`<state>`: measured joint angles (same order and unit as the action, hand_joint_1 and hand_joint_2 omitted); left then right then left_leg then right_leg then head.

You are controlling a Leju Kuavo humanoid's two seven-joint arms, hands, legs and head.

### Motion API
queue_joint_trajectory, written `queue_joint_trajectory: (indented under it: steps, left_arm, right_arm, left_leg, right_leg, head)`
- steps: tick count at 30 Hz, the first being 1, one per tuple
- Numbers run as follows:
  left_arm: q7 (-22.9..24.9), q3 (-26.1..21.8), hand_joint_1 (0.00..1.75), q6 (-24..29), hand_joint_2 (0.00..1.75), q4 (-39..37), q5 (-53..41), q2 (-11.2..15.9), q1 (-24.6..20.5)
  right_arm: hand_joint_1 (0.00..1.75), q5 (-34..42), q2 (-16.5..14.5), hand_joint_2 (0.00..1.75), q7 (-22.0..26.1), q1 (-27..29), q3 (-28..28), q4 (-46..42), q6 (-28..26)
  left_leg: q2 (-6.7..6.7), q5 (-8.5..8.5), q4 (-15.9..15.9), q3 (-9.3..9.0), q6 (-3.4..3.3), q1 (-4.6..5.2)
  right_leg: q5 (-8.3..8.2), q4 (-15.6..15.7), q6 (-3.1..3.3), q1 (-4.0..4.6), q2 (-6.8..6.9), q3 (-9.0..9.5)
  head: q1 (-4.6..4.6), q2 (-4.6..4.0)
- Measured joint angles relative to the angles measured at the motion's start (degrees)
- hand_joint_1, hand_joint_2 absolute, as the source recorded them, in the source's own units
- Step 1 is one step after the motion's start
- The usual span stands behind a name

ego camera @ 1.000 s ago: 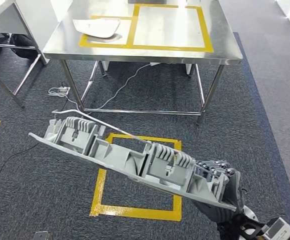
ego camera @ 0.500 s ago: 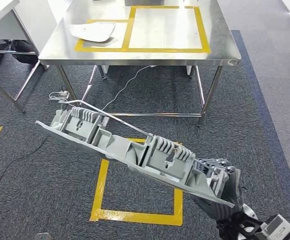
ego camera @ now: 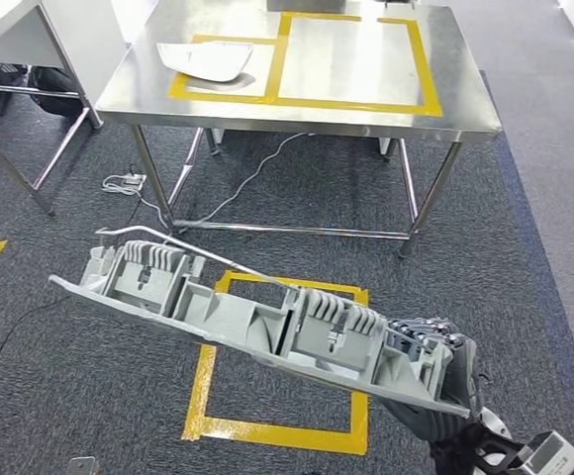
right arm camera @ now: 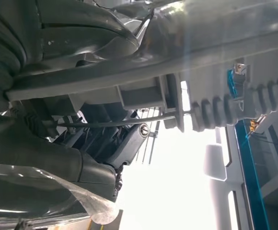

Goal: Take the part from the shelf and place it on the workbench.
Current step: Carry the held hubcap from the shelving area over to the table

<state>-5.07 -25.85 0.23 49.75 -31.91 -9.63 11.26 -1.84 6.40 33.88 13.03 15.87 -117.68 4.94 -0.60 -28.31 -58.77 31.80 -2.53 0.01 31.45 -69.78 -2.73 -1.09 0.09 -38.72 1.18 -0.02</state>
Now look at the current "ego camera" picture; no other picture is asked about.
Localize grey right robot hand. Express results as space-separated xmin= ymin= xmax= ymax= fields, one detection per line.
xmin=388 ymin=318 xmax=485 ymax=416

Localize white power strip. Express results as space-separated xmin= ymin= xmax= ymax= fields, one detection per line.
xmin=122 ymin=171 xmax=148 ymax=193

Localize black floor cable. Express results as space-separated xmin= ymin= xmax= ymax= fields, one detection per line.
xmin=0 ymin=293 xmax=71 ymax=399

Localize long grey plastic car part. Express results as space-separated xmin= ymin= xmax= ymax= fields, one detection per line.
xmin=48 ymin=225 xmax=471 ymax=420

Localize stainless steel workbench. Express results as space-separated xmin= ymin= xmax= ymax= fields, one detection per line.
xmin=94 ymin=0 xmax=504 ymax=261

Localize yellow floor tape square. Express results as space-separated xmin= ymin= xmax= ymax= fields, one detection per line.
xmin=181 ymin=269 xmax=370 ymax=457

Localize black bag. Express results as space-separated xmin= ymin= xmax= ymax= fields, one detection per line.
xmin=0 ymin=61 xmax=84 ymax=121

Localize grey metal robot bracket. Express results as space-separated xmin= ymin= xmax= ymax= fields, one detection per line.
xmin=65 ymin=455 xmax=102 ymax=475

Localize white desk steel legs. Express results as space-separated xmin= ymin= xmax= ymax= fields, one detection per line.
xmin=0 ymin=0 xmax=128 ymax=219

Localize white curved plastic part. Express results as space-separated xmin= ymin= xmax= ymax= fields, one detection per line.
xmin=156 ymin=40 xmax=255 ymax=84

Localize yellow tape on workbench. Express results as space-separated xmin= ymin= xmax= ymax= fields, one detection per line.
xmin=166 ymin=11 xmax=445 ymax=120

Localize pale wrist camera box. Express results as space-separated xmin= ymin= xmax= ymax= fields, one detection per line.
xmin=513 ymin=428 xmax=574 ymax=475

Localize grey floor cable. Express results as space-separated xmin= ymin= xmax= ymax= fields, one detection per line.
xmin=172 ymin=131 xmax=318 ymax=232

